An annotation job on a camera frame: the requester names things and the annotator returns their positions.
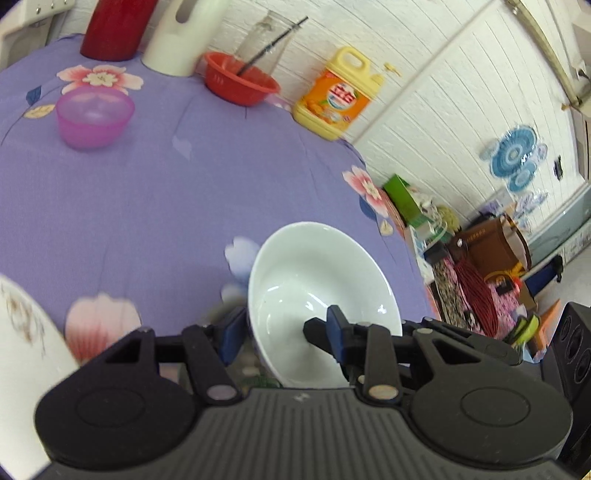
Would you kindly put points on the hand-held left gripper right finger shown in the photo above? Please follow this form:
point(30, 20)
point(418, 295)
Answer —
point(336, 332)

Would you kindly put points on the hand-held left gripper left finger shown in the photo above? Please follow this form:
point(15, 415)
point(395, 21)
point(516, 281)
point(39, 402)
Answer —
point(233, 330)

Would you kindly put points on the white bowl with red pattern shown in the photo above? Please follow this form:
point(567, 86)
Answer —
point(314, 272)

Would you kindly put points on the large white floral plate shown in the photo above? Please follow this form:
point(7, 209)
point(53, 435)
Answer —
point(23, 383)

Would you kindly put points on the white power strip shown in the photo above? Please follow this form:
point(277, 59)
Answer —
point(418, 240)

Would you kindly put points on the black charger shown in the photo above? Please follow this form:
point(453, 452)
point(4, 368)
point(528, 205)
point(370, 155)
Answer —
point(434, 254)

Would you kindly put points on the dark red yarn bundle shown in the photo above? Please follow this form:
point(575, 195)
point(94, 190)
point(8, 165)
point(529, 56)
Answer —
point(475, 295)

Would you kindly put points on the purple floral tablecloth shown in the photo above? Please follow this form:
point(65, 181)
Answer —
point(161, 198)

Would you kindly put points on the green box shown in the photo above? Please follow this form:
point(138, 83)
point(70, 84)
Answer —
point(399, 196)

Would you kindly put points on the brown paper bag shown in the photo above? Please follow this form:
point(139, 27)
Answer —
point(489, 249)

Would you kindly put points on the yellow detergent bottle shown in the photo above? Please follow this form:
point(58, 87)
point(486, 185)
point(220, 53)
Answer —
point(332, 99)

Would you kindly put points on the black speaker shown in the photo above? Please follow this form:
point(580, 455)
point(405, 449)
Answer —
point(572, 350)

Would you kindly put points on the medium blue fan decoration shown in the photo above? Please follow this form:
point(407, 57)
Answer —
point(522, 179)

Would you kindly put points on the red plastic basket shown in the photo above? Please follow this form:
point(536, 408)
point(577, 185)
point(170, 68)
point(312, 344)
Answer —
point(231, 87)

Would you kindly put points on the large blue fan decoration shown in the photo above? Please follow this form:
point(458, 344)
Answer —
point(512, 154)

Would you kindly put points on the purple plastic bowl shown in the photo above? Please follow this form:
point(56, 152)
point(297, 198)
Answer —
point(92, 120)

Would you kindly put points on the black stirring stick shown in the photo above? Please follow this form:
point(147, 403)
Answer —
point(277, 39)

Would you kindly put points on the white thermos jug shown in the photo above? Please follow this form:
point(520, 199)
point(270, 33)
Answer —
point(175, 41)

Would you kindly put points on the clear glass pitcher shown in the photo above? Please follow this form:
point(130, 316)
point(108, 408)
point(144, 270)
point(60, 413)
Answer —
point(263, 37)

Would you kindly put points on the red thermos jug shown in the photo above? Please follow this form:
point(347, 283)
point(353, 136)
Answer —
point(115, 27)

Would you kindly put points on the white countertop appliance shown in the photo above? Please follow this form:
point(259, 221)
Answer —
point(27, 14)

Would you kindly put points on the black wall ornament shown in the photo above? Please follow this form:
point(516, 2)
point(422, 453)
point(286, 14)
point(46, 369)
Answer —
point(558, 168)

